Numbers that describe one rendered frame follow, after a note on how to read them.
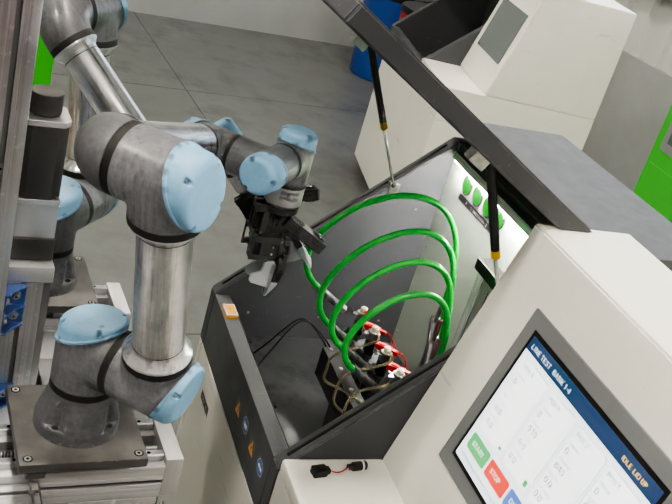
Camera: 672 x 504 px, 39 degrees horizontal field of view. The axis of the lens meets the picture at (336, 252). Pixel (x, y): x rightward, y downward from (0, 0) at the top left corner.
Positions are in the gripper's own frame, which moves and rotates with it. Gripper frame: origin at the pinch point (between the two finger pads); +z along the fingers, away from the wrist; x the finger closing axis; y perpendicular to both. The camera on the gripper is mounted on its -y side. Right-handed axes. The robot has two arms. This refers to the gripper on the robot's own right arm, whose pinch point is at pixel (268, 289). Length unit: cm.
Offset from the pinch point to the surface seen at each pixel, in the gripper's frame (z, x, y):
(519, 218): -21, -3, -54
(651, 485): -18, 77, -35
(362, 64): 110, -580, -258
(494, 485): 5, 53, -29
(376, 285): 21, -43, -47
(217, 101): 122, -463, -108
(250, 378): 27.6, -7.0, -4.2
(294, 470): 24.6, 26.8, -4.6
